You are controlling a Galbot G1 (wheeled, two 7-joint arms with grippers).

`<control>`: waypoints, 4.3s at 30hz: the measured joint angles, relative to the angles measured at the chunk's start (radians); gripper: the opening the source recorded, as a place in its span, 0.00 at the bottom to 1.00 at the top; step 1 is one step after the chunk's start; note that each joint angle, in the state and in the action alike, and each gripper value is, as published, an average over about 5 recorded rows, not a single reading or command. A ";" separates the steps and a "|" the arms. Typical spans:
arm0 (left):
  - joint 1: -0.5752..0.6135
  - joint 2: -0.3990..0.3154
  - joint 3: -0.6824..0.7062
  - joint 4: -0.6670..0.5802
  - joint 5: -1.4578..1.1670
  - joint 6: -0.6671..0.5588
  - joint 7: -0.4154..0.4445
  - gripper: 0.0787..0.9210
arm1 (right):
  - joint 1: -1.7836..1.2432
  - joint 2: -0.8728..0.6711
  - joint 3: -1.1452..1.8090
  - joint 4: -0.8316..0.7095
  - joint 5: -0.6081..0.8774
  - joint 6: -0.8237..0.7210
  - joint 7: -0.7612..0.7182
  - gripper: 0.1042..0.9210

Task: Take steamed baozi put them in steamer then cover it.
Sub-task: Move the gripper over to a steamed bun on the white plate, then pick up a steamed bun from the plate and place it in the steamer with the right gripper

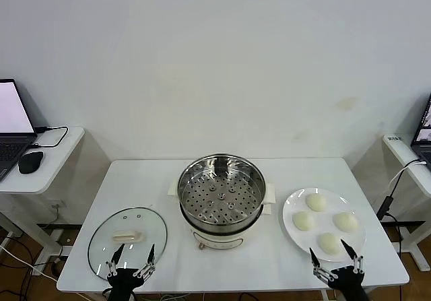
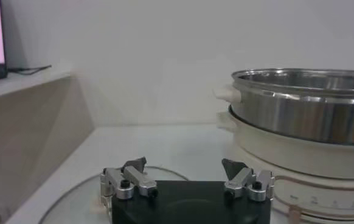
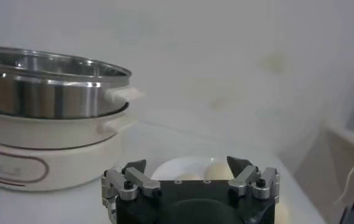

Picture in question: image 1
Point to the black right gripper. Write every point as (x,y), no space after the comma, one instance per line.
(347,281)

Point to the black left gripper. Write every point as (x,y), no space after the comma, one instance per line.
(123,281)

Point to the white steamed baozi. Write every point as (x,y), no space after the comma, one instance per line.
(303,220)
(316,202)
(345,221)
(331,243)

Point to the round glass lid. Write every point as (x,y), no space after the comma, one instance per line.
(134,223)

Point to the stainless steel steamer basket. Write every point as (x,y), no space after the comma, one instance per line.
(222,196)

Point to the white round plate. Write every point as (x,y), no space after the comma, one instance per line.
(296,237)

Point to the cream electric cooker pot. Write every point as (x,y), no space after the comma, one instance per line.
(219,237)

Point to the white side desk with label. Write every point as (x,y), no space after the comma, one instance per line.
(404,153)

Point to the small desk label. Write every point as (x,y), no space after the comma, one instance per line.
(394,138)

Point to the black computer mouse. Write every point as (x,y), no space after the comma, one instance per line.
(31,162)

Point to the black laptop with dark screen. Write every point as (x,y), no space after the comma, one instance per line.
(424,136)

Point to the black laptop with white screen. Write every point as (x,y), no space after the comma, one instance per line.
(10,112)

